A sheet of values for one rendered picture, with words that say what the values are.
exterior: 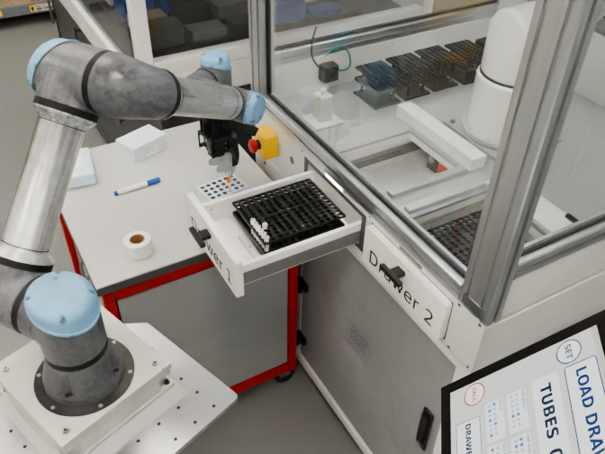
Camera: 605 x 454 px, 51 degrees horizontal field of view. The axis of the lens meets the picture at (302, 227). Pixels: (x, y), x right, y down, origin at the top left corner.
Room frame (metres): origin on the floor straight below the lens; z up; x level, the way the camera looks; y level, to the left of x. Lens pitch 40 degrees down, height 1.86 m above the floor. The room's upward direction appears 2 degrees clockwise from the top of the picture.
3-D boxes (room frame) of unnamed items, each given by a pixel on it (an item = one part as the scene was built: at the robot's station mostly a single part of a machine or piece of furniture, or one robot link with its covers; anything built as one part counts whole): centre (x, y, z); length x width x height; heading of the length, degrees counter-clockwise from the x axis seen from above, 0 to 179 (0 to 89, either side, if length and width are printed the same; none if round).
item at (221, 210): (1.23, 0.03, 0.86); 0.40 x 0.26 x 0.06; 121
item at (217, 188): (1.45, 0.23, 0.78); 0.12 x 0.08 x 0.04; 129
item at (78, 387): (0.77, 0.42, 0.88); 0.15 x 0.15 x 0.10
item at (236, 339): (1.49, 0.40, 0.38); 0.62 x 0.58 x 0.76; 31
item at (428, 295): (1.02, -0.23, 0.87); 0.29 x 0.02 x 0.11; 31
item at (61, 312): (0.77, 0.42, 1.00); 0.13 x 0.12 x 0.14; 64
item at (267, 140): (1.57, 0.12, 0.88); 0.07 x 0.05 x 0.07; 31
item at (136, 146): (1.68, 0.51, 0.79); 0.13 x 0.09 x 0.05; 140
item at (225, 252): (1.13, 0.21, 0.87); 0.29 x 0.02 x 0.11; 31
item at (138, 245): (1.22, 0.42, 0.78); 0.07 x 0.07 x 0.04
